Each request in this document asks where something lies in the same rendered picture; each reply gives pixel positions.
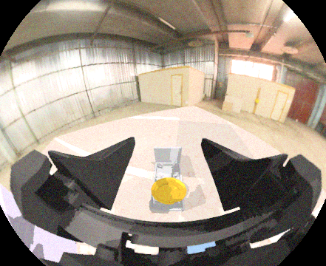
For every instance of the yellow round plate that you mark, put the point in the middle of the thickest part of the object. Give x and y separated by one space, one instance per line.
168 190

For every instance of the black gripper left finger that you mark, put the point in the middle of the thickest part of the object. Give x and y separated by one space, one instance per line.
102 172

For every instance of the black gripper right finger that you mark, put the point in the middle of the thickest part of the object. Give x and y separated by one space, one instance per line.
234 174

